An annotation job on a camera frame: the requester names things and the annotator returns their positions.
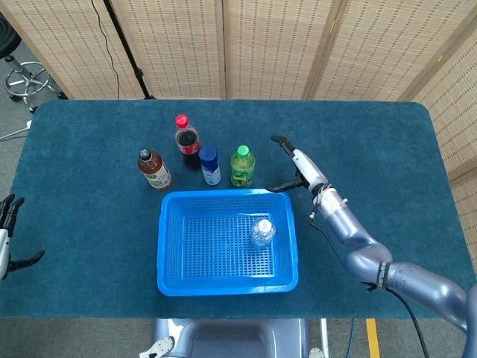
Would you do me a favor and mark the white bottle blue cap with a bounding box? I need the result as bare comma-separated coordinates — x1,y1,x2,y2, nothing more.
198,145,222,186

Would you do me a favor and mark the blue floor cable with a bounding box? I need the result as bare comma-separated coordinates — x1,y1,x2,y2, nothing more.
346,318,356,358

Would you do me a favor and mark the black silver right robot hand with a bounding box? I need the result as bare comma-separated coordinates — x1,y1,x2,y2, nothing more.
265,134,331,195

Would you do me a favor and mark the bamboo folding screen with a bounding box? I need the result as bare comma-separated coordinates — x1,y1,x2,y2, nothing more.
0,0,477,247

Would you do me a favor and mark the green soda bottle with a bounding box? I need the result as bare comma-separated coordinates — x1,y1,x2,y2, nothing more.
230,145,256,189

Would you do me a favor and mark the yellow floor tape strip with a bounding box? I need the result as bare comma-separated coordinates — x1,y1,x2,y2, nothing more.
365,318,381,358

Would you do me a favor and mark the cola bottle red cap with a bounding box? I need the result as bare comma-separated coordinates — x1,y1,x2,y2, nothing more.
174,114,202,172

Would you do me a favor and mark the blue plastic basket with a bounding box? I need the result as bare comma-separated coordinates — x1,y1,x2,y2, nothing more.
156,188,300,298

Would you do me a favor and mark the clear water bottle white cap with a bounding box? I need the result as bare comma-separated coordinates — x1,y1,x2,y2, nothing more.
249,219,277,250

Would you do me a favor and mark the black tripod stand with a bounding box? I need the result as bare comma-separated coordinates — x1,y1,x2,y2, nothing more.
103,0,157,100

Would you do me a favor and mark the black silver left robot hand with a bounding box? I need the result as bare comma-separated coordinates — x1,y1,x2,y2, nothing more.
0,193,45,280

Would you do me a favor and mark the thin black hanging cable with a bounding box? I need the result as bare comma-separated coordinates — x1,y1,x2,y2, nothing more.
90,0,121,100

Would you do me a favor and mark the blue-grey robot torso base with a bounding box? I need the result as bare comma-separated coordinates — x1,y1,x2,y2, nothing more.
139,318,325,358

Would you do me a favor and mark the black stool chrome base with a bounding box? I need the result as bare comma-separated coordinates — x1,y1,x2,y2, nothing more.
0,13,68,115

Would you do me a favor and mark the brown tea bottle black cap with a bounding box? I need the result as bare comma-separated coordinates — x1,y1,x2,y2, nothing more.
137,148,173,192

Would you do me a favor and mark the dark blue table mat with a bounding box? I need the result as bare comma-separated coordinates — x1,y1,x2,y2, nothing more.
0,99,467,320

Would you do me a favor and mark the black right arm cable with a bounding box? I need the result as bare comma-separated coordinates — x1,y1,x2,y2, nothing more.
307,212,432,358

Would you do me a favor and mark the white table leg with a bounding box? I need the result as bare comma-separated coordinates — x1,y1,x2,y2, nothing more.
320,318,330,358

